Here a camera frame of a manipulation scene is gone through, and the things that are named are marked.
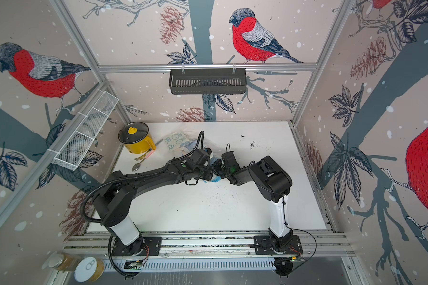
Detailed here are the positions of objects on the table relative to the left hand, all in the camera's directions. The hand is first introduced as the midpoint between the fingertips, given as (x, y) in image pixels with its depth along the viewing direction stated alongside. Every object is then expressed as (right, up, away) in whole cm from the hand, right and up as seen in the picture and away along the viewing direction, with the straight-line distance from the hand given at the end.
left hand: (217, 170), depth 87 cm
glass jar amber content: (-56, -29, -24) cm, 67 cm away
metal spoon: (-47, 0, +13) cm, 49 cm away
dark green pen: (-37, +14, +23) cm, 46 cm away
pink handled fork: (-43, +5, +17) cm, 47 cm away
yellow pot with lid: (-46, +16, +11) cm, 49 cm away
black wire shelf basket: (-6, +51, +19) cm, 55 cm away
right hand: (-5, +2, +11) cm, 12 cm away
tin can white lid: (-48, -33, -22) cm, 62 cm away
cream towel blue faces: (-22, +13, +19) cm, 32 cm away
